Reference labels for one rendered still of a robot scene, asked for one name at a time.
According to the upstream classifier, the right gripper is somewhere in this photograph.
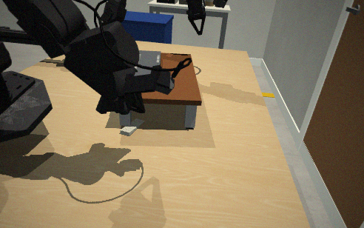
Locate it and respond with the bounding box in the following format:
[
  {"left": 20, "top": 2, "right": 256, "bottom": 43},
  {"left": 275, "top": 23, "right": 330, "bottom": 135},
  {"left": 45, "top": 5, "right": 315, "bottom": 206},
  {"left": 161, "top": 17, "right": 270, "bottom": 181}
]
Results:
[{"left": 88, "top": 67, "right": 171, "bottom": 115}]

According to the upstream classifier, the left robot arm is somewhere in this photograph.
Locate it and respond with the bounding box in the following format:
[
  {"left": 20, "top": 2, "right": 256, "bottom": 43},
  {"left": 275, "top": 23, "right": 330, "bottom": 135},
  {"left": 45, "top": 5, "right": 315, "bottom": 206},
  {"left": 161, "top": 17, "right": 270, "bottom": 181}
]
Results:
[{"left": 101, "top": 0, "right": 226, "bottom": 26}]

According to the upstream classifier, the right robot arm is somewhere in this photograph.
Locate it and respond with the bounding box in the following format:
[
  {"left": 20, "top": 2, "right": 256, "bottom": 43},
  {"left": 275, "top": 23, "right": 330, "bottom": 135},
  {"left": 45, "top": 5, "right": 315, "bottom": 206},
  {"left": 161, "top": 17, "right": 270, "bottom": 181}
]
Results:
[{"left": 0, "top": 0, "right": 140, "bottom": 115}]

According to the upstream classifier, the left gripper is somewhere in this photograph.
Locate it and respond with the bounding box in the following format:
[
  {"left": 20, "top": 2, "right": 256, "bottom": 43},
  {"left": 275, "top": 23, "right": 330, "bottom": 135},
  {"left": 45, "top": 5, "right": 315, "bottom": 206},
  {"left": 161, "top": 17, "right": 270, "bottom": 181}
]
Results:
[{"left": 186, "top": 0, "right": 206, "bottom": 35}]

